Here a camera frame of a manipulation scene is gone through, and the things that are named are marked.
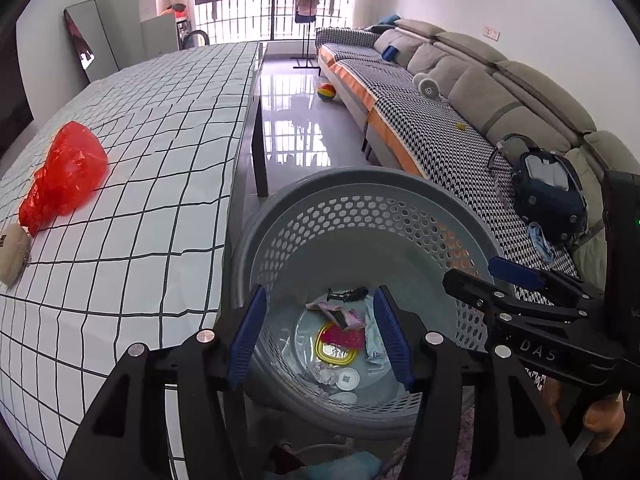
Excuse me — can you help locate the black television screen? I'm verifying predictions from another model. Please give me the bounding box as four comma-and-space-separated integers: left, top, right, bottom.
0, 20, 35, 158

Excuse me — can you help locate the red plastic bag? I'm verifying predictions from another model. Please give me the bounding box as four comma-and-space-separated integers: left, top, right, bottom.
19, 121, 109, 237

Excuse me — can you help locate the black hair clip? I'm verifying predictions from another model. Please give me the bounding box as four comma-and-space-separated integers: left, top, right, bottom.
327, 286, 369, 304

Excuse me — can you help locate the standing drying rack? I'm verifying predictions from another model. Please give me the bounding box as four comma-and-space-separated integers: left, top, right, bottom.
292, 0, 322, 69

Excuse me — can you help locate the person's right hand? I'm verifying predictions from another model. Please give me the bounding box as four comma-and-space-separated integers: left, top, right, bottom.
540, 375, 632, 456

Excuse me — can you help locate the white handheld fan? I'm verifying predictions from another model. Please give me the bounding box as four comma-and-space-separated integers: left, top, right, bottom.
412, 72, 444, 100

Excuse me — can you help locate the leaning mirror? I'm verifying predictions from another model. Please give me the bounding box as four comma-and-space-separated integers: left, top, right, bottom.
64, 0, 120, 84

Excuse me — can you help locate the houndstooth sofa cover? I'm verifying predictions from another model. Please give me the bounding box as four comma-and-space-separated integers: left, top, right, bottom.
316, 27, 583, 391

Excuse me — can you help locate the white paper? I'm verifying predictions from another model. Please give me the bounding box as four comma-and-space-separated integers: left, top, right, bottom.
306, 360, 341, 386

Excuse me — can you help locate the blue white face mask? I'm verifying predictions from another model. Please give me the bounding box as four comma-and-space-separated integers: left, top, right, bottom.
527, 222, 554, 264

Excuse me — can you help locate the white cabinet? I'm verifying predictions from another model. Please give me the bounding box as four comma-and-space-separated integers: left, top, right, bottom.
141, 14, 181, 58

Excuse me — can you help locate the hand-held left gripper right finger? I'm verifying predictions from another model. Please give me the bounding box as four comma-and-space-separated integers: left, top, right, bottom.
372, 285, 583, 480

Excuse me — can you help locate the beige plush pouch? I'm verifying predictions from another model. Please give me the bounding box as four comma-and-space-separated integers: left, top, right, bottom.
0, 223, 32, 288

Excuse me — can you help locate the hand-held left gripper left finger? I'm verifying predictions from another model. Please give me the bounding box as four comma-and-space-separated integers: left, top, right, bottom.
57, 284, 268, 480

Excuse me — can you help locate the dark blue backpack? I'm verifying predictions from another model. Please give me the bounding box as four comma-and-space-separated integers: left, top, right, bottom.
490, 133, 590, 246

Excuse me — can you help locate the black table leg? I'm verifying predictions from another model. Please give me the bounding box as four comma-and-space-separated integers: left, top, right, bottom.
252, 96, 271, 198

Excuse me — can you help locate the baby wipes packet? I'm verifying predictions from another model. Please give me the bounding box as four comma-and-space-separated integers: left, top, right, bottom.
362, 300, 388, 363

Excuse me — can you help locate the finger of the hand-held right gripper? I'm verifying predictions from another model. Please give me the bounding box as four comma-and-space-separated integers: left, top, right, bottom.
487, 256, 606, 307
442, 268, 586, 326

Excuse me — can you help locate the black round hoop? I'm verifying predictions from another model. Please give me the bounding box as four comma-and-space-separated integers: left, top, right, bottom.
180, 30, 211, 51

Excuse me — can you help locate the pink plastic shuttlecock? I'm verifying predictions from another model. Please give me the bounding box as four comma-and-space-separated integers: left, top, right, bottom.
320, 324, 366, 352

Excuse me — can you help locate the pink snack packet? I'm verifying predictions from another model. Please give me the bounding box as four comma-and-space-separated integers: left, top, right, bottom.
306, 297, 366, 331

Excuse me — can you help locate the grey sofa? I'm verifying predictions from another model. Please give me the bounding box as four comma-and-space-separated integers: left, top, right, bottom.
315, 19, 640, 286

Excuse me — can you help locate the window security grille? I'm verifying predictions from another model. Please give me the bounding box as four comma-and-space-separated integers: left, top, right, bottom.
192, 0, 357, 43

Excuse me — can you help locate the purple patterned rug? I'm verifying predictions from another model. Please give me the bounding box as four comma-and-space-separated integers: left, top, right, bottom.
390, 400, 506, 480

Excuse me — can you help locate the grey perforated plastic basket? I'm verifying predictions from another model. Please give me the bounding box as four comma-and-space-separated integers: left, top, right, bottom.
231, 166, 516, 441

